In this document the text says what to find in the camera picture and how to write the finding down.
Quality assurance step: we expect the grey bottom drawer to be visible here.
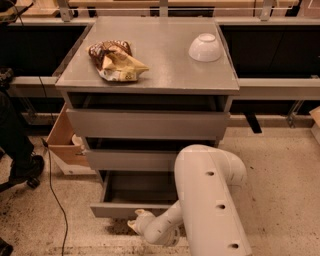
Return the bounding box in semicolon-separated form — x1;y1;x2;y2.
90;171;178;219

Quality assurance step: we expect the black floor cable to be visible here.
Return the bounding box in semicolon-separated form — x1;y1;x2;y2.
38;76;69;256

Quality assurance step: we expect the grey drawer cabinet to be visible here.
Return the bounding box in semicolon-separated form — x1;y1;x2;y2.
54;15;241;188

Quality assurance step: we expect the person's black leg and shoe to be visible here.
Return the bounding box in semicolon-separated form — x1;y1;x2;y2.
0;66;46;188

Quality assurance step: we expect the grey top drawer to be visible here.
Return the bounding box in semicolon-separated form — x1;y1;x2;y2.
65;92;231;141

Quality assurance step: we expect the white upturned bowl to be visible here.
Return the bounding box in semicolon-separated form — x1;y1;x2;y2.
188;33;221;62

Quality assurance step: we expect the black bracket under rail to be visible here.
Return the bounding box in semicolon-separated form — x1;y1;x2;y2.
245;112;262;134

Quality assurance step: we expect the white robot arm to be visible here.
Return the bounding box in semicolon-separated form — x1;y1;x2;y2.
128;145;252;256

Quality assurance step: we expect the grey drawer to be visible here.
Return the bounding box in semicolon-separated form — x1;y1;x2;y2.
83;137;218;173
65;92;231;141
90;171;178;219

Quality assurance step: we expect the grey metal rail frame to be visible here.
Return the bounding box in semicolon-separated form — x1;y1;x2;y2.
9;0;320;100

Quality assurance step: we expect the wooden box on floor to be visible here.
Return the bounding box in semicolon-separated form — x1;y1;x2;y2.
47;105;89;167

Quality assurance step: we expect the crumpled brown chip bag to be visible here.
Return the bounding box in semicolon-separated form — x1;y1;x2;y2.
86;40;149;82

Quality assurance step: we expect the grey middle drawer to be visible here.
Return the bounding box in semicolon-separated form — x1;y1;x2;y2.
83;137;218;173

